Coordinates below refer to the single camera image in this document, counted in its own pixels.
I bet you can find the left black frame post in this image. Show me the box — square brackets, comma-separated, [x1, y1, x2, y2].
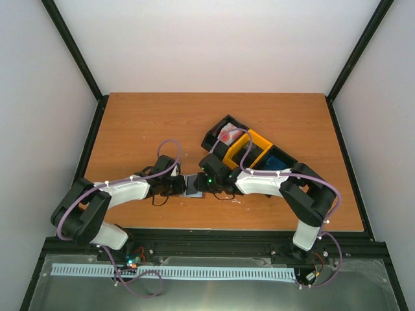
[41, 0, 107, 102]

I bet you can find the black left card bin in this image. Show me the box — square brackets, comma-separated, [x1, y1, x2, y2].
[201, 115, 249, 159]

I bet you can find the black credit card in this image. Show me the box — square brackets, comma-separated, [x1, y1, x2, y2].
[185, 174, 198, 196]

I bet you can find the small electronics board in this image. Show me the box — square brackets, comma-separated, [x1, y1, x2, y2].
[123, 246, 146, 269]

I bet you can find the yellow middle card bin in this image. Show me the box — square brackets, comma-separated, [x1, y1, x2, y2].
[222, 130, 272, 169]

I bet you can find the right black frame post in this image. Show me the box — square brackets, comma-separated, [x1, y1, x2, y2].
[326, 0, 394, 105]

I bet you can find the black right card bin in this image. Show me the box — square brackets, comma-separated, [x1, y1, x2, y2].
[254, 145, 298, 170]

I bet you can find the light blue cable duct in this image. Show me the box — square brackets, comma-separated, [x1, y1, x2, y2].
[50, 263, 296, 282]

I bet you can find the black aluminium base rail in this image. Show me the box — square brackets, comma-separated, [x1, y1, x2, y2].
[41, 227, 388, 270]

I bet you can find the brown leather card holder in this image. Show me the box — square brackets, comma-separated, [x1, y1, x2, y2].
[180, 174, 204, 198]

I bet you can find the black frame post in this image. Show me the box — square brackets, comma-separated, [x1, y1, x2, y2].
[41, 0, 107, 102]
[326, 0, 394, 105]

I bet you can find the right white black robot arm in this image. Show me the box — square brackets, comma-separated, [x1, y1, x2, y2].
[193, 154, 342, 251]

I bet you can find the black card bin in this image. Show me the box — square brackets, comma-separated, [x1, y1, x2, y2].
[254, 145, 298, 170]
[201, 115, 249, 159]

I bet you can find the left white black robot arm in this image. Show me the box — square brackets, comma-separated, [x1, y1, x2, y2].
[51, 155, 186, 261]

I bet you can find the red white credit card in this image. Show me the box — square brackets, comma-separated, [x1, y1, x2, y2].
[218, 122, 244, 146]

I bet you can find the blue credit card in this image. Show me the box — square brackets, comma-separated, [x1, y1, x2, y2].
[263, 155, 287, 171]

